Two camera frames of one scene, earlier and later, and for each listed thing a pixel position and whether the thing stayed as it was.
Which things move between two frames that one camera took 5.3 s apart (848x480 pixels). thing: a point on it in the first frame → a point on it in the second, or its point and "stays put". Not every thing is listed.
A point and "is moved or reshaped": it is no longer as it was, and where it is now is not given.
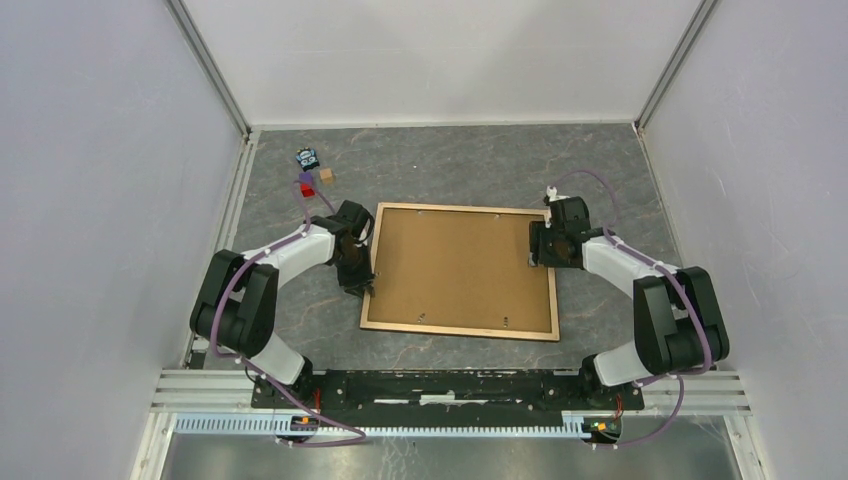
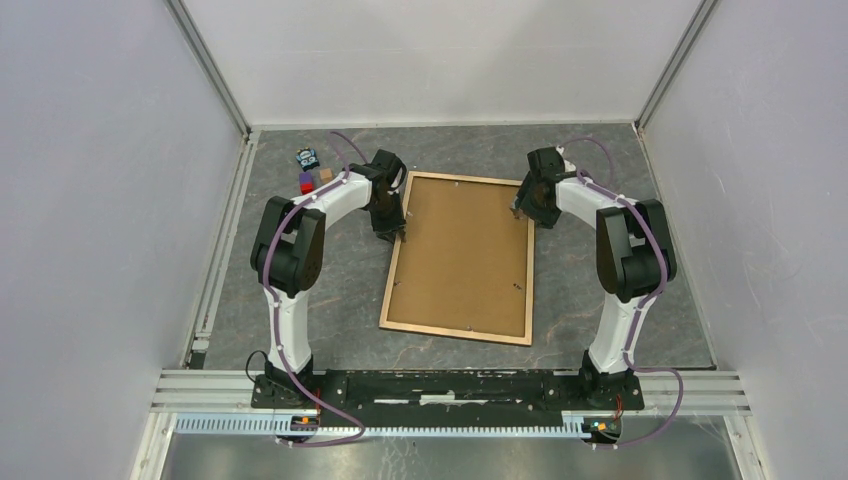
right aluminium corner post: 705,9 stays put
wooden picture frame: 459,270 is moved or reshaped
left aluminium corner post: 188,28 stays put
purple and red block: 306,184 stays put
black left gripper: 354,283 → 397,225
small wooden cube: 326,176 stays put
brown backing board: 459,268 is moved or reshaped
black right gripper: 542,257 → 546,219
